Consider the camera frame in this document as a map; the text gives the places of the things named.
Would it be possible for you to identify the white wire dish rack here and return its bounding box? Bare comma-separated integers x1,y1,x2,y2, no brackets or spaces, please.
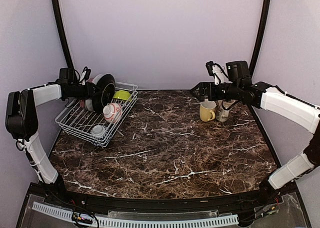
55,82,138,147

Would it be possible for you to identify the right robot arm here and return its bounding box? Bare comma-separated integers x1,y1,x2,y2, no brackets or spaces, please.
190,61,320,205

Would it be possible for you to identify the black striped dinner plate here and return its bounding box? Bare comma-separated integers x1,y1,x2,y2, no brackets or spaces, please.
92,74,116,114

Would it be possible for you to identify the pale yellow mug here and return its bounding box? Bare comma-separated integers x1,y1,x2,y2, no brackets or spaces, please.
199,100,217,122

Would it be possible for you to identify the black front rail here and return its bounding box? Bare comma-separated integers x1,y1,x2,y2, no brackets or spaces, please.
29,183,298,218

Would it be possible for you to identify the white patterned mug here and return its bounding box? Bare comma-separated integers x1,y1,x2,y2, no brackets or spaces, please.
215,100,235,122

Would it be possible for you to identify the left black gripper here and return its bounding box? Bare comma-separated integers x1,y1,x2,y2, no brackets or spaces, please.
67,81,103,99

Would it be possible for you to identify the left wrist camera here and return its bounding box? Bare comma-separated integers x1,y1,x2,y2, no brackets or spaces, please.
78,66,91,85

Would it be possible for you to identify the lime green bowl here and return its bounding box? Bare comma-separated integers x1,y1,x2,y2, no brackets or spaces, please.
113,90,131,101

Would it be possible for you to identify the right black frame post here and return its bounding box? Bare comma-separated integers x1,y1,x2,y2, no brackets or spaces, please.
249,0,271,76

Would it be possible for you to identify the black frame post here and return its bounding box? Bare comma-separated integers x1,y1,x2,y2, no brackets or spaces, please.
249,0,271,76
51,0,74,68

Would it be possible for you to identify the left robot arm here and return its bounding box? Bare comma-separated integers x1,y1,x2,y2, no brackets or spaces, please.
5,67,99,206

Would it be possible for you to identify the white slotted cable duct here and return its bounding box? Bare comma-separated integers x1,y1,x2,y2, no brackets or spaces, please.
31,202,239,228

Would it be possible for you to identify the pink rimmed plate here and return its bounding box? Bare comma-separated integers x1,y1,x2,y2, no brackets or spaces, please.
79,98,94,112

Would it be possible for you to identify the left black frame post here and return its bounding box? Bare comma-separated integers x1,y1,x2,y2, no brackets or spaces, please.
51,0,74,68

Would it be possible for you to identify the small blue patterned bowl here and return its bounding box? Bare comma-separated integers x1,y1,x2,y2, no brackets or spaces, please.
90,125,106,138

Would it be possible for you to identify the white bowl with red pattern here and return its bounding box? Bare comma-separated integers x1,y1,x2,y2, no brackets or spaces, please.
102,103,123,124

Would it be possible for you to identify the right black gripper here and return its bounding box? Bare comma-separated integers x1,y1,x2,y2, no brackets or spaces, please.
190,81,242,101

